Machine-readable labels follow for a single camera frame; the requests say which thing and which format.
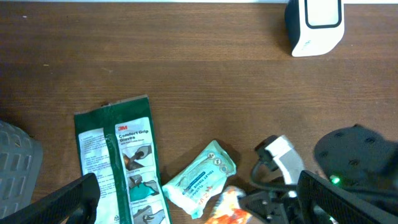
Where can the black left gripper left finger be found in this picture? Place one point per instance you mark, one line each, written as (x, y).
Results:
(76, 202)

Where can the teal wet wipes pack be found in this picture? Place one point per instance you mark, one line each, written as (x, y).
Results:
(202, 179)

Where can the dark grey plastic basket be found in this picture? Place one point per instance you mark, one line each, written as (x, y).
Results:
(21, 160)

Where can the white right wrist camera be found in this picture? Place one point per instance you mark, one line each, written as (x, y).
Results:
(277, 152)

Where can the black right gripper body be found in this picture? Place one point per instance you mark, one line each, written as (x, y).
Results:
(271, 203)

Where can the white barcode scanner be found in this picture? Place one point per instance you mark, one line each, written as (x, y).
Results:
(314, 27)

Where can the green gloves package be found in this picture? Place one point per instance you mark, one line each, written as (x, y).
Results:
(116, 142)

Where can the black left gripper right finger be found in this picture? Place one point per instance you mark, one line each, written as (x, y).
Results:
(320, 200)

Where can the orange tissue packet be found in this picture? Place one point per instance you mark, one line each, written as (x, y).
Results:
(227, 209)

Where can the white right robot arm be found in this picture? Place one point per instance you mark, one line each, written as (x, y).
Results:
(358, 183)

